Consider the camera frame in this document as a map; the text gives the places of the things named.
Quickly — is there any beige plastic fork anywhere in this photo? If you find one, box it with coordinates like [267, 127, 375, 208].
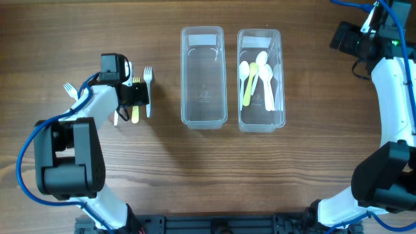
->
[131, 77, 140, 124]

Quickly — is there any white fork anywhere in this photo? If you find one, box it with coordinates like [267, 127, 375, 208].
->
[63, 83, 79, 101]
[143, 66, 153, 118]
[113, 111, 119, 126]

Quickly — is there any white spoon wide handle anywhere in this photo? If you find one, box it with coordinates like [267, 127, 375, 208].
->
[259, 65, 273, 111]

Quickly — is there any beige plastic spoon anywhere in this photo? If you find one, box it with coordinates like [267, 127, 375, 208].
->
[242, 62, 259, 106]

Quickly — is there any white spoon ridged bowl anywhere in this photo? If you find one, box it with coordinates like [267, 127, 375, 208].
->
[239, 61, 250, 111]

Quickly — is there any white spoon thin handle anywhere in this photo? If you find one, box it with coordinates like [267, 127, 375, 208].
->
[265, 64, 276, 111]

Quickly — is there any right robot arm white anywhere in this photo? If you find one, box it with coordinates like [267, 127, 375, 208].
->
[303, 0, 415, 233]

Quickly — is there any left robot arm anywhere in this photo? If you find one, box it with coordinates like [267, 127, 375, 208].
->
[29, 53, 150, 233]

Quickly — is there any clear container left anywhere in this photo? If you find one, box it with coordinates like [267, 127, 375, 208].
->
[181, 26, 228, 130]

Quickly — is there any clear container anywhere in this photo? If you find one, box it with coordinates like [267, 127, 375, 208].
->
[237, 29, 286, 133]
[181, 26, 228, 130]

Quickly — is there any clear container right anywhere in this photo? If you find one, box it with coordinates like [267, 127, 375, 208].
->
[237, 29, 286, 133]

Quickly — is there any left blue cable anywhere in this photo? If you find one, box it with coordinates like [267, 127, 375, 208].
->
[16, 71, 114, 234]

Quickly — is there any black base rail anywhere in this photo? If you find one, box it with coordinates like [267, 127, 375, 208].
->
[74, 207, 363, 234]

